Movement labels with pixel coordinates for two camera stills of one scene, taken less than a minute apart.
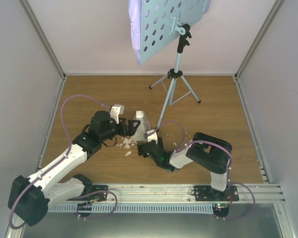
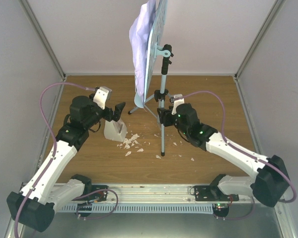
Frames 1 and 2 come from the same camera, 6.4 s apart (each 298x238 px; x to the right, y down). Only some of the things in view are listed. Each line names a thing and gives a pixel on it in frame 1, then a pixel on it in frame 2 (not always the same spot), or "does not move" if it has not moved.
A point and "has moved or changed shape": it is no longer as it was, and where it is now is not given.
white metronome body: x=143 y=128 has moved or changed shape
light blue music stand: x=160 y=21 -> x=156 y=94
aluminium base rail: x=248 y=193 does not move
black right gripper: x=140 y=150 -> x=164 y=117
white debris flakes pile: x=127 y=142 does not move
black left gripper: x=130 y=131 -> x=109 y=116
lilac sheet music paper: x=135 y=13 -> x=139 y=34
